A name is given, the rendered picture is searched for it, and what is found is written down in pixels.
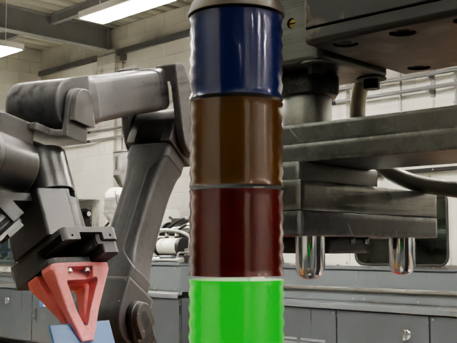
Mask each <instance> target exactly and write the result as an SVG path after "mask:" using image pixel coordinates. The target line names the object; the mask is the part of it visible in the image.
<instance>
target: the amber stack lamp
mask: <svg viewBox="0 0 457 343"><path fill-rule="evenodd" d="M189 106H190V111H191V112H190V117H189V119H190V124H191V126H190V131H189V134H190V144H189V147H190V158H189V161H190V171H189V176H190V185H189V188H192V189H214V188H260V189H281V188H283V187H284V185H283V182H282V178H283V175H284V171H283V168H282V164H283V161H284V158H283V154H282V150H283V147H284V144H283V141H282V136H283V132H284V130H283V128H282V122H283V119H284V117H283V114H282V108H283V103H282V102H281V101H278V100H275V99H269V98H264V97H246V96H228V97H210V98H204V99H198V100H195V101H192V102H190V104H189Z"/></svg>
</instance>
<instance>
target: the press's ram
mask: <svg viewBox="0 0 457 343"><path fill-rule="evenodd" d="M282 84H283V89H282V97H283V102H282V103H283V108H282V114H283V117H284V119H283V122H282V125H283V127H282V128H283V130H284V132H283V136H282V141H283V144H284V147H283V150H282V154H283V158H284V161H283V164H282V168H283V171H284V175H283V178H282V182H283V185H284V187H283V188H281V189H278V190H283V191H284V194H283V197H282V199H283V202H284V208H283V211H282V213H283V216H284V222H283V225H282V227H283V230H284V236H283V243H284V251H283V253H284V254H295V267H296V270H297V274H298V275H299V276H300V277H302V278H304V279H310V280H312V279H316V278H319V277H321V276H322V275H323V274H324V270H325V254H364V253H370V239H388V238H389V265H390V269H391V271H392V272H394V273H395V274H398V275H402V276H403V275H408V274H410V273H412V272H413V271H414V269H415V266H416V248H415V238H437V219H436V217H437V196H436V195H430V194H426V193H425V192H422V191H410V190H403V189H389V188H383V187H377V172H376V171H372V169H390V168H399V167H417V166H427V165H445V164H454V163H457V105H448V106H442V107H436V108H426V109H420V110H410V111H404V112H393V113H387V114H377V115H371V116H361V117H355V118H344V119H339V120H332V101H334V100H335V99H336V98H337V95H338V94H339V77H338V76H337V75H335V74H330V73H327V74H326V75H324V76H309V75H308V71H304V72H299V73H287V74H283V76H282Z"/></svg>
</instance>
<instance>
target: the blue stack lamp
mask: <svg viewBox="0 0 457 343"><path fill-rule="evenodd" d="M282 21H283V18H282V16H281V15H280V14H278V13H276V12H274V11H271V10H266V9H262V8H258V7H242V6H231V7H215V8H211V9H207V10H202V11H200V12H197V13H195V14H193V15H192V16H191V17H190V24H191V28H190V37H191V41H190V51H191V55H190V65H191V68H190V73H189V74H190V79H191V81H190V86H189V87H190V92H191V95H190V99H189V101H190V102H192V101H195V100H198V99H204V98H210V97H228V96H246V97H264V98H269V99H275V100H278V101H281V102H283V97H282V89H283V84H282V76H283V71H282V62H283V57H282V48H283V44H282V34H283V31H282Z"/></svg>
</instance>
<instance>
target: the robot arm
mask: <svg viewBox="0 0 457 343"><path fill-rule="evenodd" d="M167 82H170V85H171V91H172V97H173V109H174V110H166V109H167V108H168V107H169V87H168V83H167ZM189 86H190V80H189V77H188V74H187V71H186V68H185V66H184V64H183V63H172V64H165V65H157V66H156V68H151V69H140V68H139V67H134V68H128V69H117V70H116V72H115V73H105V74H99V75H93V76H81V77H74V78H61V79H55V80H42V81H36V82H25V83H19V84H15V85H14V86H13V87H11V89H10V91H9V92H8V94H7V98H6V102H5V111H6V112H3V111H0V246H1V245H2V244H3V243H4V242H6V241H7V240H8V239H10V245H11V248H12V254H13V257H14V262H17V263H16V264H15V265H13V266H12V267H11V268H10V269H11V273H12V278H13V281H14V282H15V285H16V290H17V291H29V290H30V291H31V292H32V293H33V294H34V295H35V296H36V297H37V298H38V299H39V300H40V301H41V302H42V303H43V304H44V305H45V306H46V307H47V308H48V309H49V311H51V313H53V315H54V316H55V317H56V318H57V319H58V320H59V321H60V322H61V324H62V325H63V324H70V325H71V327H72V329H73V330H74V332H75V334H76V336H77V337H78V339H79V340H80V342H92V341H93V340H94V338H95V329H96V324H97V321H109V323H110V326H111V329H112V333H113V337H114V342H115V343H156V337H155V335H154V330H153V328H152V327H153V325H154V324H155V322H154V319H153V316H152V312H151V307H152V302H153V299H152V298H151V297H150V296H149V295H148V291H149V289H150V269H151V264H152V257H153V253H154V249H155V246H156V241H157V238H158V234H159V231H160V227H161V224H162V221H163V217H164V214H165V210H166V207H167V204H168V201H169V198H170V195H171V192H172V190H173V188H174V186H175V183H176V182H177V180H178V179H179V178H180V176H181V175H182V171H183V168H184V167H190V161H189V158H190V147H189V144H190V134H189V131H190V126H191V124H190V119H189V117H190V112H191V111H190V106H189V104H190V101H189V99H190V95H191V92H190V87H189ZM117 118H121V119H122V129H123V135H124V143H125V146H126V149H127V150H128V155H127V168H126V176H125V179H124V184H123V188H122V191H121V194H120V197H119V200H118V204H117V206H116V210H115V212H114V216H113V219H112V223H111V225H110V227H85V224H84V219H83V216H82V212H81V209H80V204H79V201H78V196H77V194H76V191H75V187H74V183H73V179H72V176H71V172H70V168H69V164H68V161H67V156H66V154H65V150H64V149H63V148H61V147H60V146H66V145H78V144H86V142H87V134H88V130H89V129H94V128H95V125H97V124H99V123H101V122H104V121H108V120H113V119H117ZM71 291H73V292H74V293H75V299H74V300H73V298H72V295H71ZM83 323H85V325H84V324H83Z"/></svg>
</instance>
